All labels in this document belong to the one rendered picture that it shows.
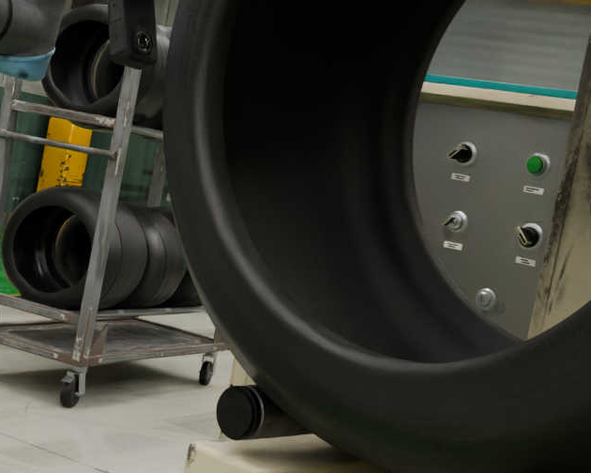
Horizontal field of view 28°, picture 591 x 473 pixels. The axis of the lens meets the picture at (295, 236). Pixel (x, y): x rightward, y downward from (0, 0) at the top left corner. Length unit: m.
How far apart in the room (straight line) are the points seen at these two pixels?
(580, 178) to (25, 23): 0.60
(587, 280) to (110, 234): 3.65
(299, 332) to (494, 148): 0.89
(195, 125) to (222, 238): 0.10
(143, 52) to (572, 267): 0.48
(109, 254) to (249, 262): 3.90
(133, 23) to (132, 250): 3.71
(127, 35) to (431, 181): 0.70
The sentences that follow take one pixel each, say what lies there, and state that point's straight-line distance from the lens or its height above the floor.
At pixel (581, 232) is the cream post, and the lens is 1.21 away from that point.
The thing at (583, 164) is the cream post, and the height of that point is 1.16.
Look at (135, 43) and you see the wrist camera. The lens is 1.20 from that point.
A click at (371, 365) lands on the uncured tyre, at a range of 0.83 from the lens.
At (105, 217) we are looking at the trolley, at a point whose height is 0.79.
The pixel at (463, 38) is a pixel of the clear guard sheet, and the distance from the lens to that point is 1.76.
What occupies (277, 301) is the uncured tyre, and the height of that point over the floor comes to 1.00.
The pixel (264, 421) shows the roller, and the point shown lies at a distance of 0.96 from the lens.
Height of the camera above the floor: 1.10
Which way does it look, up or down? 3 degrees down
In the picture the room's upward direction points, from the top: 11 degrees clockwise
